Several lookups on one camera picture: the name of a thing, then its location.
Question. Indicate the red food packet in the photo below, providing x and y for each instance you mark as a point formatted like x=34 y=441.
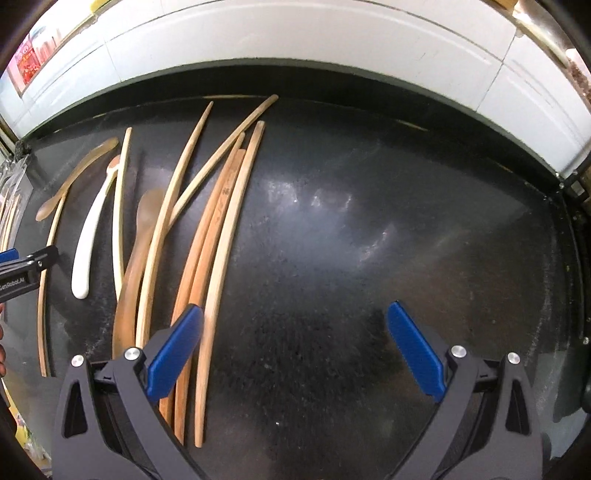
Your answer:
x=30 y=60

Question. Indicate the person's left hand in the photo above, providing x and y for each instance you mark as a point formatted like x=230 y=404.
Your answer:
x=2 y=360

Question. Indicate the brown dried goods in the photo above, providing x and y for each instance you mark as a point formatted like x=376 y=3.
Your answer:
x=581 y=74

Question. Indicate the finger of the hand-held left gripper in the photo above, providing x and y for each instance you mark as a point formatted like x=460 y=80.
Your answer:
x=8 y=256
x=41 y=259

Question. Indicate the white spoon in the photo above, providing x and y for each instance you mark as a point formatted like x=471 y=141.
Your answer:
x=83 y=267

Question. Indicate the yellow sponge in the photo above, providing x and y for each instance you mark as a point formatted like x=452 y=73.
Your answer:
x=98 y=3

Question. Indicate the translucent amber spoon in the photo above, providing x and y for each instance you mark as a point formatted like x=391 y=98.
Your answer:
x=124 y=314

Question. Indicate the clear plastic bag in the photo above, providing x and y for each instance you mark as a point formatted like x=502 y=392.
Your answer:
x=21 y=175

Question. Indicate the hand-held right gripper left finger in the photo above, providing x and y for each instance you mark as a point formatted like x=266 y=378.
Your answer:
x=175 y=350

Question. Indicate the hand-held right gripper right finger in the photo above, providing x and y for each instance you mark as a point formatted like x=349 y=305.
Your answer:
x=415 y=350

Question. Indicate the wooden spoon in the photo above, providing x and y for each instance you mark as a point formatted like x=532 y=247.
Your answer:
x=48 y=212

